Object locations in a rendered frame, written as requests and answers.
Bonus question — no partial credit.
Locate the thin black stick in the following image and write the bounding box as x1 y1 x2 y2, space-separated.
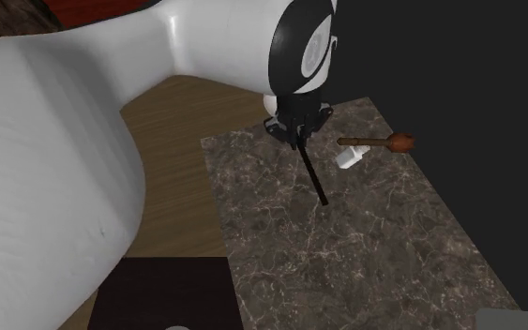
296 142 329 207

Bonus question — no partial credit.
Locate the brown wooden round-headed tool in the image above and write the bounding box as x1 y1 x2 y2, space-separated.
336 131 416 155

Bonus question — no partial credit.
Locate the dark robot stand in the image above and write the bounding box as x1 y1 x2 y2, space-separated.
86 256 245 330

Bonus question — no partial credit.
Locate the red rug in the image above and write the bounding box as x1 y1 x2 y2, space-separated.
42 0 163 29

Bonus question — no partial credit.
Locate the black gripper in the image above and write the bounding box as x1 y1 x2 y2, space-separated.
263 91 335 152

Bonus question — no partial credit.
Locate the grey flat block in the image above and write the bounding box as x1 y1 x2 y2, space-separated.
475 307 528 330

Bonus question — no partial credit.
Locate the small white bottle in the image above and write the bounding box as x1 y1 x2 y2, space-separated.
334 145 369 171

